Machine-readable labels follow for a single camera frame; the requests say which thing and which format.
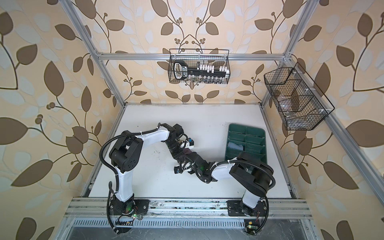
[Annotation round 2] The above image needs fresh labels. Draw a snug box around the green divided plastic tray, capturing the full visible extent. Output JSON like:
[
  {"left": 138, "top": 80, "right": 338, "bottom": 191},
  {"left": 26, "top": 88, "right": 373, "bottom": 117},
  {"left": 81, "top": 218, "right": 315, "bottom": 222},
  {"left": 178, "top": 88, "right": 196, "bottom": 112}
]
[{"left": 225, "top": 123, "right": 268, "bottom": 164}]

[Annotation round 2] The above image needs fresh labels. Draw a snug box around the blue orange striped sock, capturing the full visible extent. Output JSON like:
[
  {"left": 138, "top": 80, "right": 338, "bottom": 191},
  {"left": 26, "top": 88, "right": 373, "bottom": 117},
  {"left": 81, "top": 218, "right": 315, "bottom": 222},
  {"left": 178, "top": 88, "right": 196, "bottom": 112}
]
[{"left": 227, "top": 142, "right": 244, "bottom": 151}]

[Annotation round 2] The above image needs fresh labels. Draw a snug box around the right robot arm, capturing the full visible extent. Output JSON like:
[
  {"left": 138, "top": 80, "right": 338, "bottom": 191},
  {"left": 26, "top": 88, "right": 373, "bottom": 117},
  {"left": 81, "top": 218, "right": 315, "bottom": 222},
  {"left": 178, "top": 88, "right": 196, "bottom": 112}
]
[{"left": 175, "top": 152, "right": 276, "bottom": 236}]

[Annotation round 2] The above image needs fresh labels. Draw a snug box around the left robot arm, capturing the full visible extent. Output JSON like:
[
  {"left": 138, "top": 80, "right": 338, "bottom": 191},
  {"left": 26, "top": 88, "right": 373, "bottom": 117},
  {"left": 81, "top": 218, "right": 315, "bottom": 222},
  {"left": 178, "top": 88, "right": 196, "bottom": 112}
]
[{"left": 99, "top": 123, "right": 195, "bottom": 235}]

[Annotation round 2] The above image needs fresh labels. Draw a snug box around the wire basket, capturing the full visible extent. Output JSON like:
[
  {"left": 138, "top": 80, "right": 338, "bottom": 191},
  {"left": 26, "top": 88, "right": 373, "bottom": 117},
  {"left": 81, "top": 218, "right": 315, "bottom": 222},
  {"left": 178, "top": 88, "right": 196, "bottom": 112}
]
[
  {"left": 264, "top": 63, "right": 335, "bottom": 131},
  {"left": 168, "top": 48, "right": 231, "bottom": 85}
]

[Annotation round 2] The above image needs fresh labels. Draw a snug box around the black socket set holder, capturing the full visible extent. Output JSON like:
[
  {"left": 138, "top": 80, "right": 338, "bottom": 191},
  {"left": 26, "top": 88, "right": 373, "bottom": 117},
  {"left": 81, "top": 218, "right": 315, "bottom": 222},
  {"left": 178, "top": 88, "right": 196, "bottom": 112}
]
[{"left": 171, "top": 60, "right": 231, "bottom": 80}]

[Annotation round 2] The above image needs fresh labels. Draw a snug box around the right wire basket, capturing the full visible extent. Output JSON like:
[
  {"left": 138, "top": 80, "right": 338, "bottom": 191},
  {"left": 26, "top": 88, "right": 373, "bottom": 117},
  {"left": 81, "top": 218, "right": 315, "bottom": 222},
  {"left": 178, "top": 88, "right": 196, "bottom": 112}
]
[{"left": 264, "top": 63, "right": 335, "bottom": 131}]

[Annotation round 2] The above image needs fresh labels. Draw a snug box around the back wire basket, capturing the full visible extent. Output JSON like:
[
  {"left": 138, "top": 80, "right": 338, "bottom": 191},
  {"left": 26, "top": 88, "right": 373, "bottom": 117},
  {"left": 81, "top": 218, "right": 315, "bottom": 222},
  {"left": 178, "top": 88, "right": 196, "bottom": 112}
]
[{"left": 168, "top": 48, "right": 231, "bottom": 85}]

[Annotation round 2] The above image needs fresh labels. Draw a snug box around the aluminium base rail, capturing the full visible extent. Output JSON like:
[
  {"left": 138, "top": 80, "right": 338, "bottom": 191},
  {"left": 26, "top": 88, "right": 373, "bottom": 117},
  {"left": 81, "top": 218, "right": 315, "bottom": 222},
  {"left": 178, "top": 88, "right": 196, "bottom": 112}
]
[{"left": 64, "top": 197, "right": 313, "bottom": 230}]

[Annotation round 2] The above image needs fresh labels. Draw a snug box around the purple sock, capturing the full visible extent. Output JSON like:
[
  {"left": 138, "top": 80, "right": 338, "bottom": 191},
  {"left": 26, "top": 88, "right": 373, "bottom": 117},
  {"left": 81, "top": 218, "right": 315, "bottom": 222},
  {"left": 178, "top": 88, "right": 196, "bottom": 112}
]
[{"left": 183, "top": 149, "right": 192, "bottom": 155}]

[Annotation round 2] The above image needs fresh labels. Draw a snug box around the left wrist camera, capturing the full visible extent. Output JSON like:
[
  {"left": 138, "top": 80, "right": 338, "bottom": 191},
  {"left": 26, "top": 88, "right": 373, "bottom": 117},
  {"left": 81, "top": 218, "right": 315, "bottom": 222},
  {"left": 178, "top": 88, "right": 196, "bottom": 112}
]
[{"left": 183, "top": 138, "right": 195, "bottom": 149}]

